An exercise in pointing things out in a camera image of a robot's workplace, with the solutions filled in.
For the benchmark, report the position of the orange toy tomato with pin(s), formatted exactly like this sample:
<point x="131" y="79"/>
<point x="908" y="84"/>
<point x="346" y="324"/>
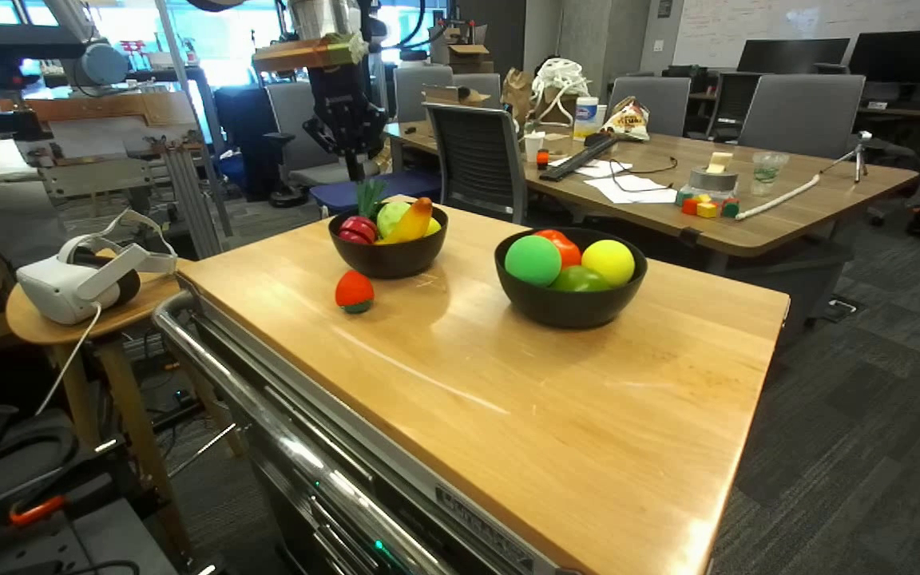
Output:
<point x="564" y="243"/>

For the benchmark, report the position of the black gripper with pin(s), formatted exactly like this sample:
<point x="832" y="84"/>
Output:
<point x="346" y="120"/>

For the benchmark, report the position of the light green dimpled toy ball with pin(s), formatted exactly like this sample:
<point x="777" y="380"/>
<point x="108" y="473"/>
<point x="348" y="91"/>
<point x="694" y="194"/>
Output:
<point x="390" y="212"/>

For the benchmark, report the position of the black bowl near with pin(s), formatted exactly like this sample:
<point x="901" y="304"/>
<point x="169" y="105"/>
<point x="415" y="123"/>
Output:
<point x="396" y="261"/>

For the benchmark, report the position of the grey office chair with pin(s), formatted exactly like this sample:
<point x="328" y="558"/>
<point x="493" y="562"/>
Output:
<point x="481" y="164"/>

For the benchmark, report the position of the round wooden stool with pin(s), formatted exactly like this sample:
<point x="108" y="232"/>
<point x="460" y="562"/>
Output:
<point x="101" y="332"/>

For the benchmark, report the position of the red toy radish green leaves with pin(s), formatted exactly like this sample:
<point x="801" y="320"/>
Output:
<point x="363" y="225"/>

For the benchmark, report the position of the black bowl far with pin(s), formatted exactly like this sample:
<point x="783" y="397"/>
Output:
<point x="578" y="299"/>

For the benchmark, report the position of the wooden office desk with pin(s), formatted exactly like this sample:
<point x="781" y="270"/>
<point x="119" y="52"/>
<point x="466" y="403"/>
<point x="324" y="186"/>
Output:
<point x="806" y="194"/>

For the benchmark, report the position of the metal cart handle bar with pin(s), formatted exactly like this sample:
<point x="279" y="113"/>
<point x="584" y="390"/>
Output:
<point x="328" y="512"/>

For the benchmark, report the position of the red toy strawberry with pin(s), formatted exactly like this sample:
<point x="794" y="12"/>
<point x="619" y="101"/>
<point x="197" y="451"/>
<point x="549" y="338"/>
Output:
<point x="351" y="290"/>

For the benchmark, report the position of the colourful toy blocks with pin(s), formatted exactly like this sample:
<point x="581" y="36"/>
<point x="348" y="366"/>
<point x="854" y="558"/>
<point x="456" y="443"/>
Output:
<point x="706" y="205"/>

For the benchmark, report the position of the yellow toy ball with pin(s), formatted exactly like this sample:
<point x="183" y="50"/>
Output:
<point x="612" y="261"/>

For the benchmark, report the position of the white paper sheet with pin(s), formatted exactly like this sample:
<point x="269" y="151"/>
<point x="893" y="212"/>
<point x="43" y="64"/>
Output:
<point x="619" y="186"/>

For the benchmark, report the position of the white VR headset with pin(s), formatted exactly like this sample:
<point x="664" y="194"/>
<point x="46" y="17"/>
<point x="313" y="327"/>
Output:
<point x="98" y="270"/>

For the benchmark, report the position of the yellow toy banana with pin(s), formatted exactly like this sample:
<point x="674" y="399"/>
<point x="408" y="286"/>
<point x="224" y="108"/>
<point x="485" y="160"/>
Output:
<point x="415" y="221"/>

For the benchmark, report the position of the black bowl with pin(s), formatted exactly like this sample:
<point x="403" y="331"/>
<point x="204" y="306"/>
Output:
<point x="578" y="299"/>
<point x="396" y="261"/>

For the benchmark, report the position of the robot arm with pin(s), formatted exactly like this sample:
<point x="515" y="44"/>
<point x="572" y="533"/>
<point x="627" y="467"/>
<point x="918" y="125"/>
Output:
<point x="330" y="43"/>

